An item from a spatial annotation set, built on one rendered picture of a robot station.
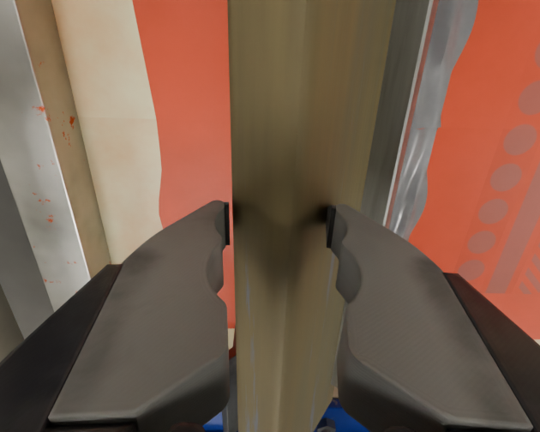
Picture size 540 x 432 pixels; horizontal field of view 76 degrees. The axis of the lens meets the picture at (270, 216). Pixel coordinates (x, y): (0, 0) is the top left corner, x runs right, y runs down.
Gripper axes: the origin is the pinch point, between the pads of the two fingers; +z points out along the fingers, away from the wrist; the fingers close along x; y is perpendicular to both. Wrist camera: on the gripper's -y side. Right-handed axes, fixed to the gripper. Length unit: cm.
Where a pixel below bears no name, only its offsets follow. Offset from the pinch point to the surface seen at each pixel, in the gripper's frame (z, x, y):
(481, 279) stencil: 13.7, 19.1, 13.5
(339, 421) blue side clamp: 9.1, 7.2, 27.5
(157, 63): 13.8, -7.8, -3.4
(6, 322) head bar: 9.1, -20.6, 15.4
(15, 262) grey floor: 109, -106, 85
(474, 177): 13.7, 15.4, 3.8
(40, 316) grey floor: 109, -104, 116
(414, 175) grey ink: 13.4, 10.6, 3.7
